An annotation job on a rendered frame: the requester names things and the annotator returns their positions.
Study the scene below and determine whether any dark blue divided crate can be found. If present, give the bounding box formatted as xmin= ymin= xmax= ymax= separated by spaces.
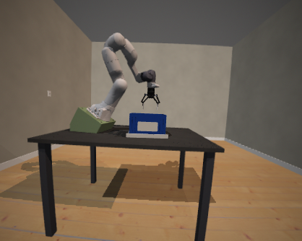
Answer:
xmin=129 ymin=113 xmax=166 ymax=134

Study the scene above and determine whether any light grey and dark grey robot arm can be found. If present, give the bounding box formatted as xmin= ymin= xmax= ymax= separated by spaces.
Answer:
xmin=86 ymin=33 xmax=160 ymax=122

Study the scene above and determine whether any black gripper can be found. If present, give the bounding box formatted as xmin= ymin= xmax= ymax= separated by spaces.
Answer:
xmin=141 ymin=88 xmax=160 ymax=109

